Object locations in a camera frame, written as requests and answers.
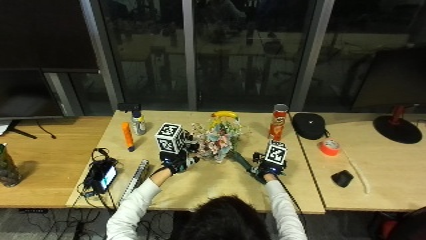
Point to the person's left hand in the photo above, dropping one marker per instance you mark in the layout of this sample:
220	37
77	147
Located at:
176	164

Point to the person's right hand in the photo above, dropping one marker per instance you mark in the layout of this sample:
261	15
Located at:
268	170

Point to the pastel flower bouquet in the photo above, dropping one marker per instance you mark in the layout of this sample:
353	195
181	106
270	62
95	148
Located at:
219	140

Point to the white marker cube, right glove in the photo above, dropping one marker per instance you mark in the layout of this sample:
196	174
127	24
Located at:
276	152

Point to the white marker cube, glove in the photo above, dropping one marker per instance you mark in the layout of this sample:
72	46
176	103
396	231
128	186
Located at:
169	137
276	152

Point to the white marker cube, left glove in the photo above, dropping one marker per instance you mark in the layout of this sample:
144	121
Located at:
169	137

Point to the red chips can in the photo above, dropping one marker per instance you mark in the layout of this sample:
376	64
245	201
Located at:
278	122

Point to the yellow banana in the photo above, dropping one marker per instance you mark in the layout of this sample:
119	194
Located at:
224	114

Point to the spray bottle with black trigger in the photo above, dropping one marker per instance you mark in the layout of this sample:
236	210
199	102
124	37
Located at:
137	122

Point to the black zipped case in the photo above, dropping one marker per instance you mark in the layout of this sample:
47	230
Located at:
309	125

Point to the orange marker pen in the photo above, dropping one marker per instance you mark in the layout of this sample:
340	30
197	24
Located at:
128	136

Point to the long silver metal bar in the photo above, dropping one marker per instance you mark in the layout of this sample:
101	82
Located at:
135	177

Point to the orange tape roll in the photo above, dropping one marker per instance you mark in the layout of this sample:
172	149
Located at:
329	147

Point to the black computer mouse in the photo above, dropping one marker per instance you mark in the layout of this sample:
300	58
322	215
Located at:
342	178

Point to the black device with lit screen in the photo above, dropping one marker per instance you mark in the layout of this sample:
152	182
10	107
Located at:
101	175

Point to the thin white stick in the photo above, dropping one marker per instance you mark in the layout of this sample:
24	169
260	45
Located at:
357	173

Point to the red and black bag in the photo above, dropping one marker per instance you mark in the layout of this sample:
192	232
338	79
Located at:
397	226

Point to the black computer monitor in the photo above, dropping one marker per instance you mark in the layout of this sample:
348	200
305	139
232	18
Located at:
27	90

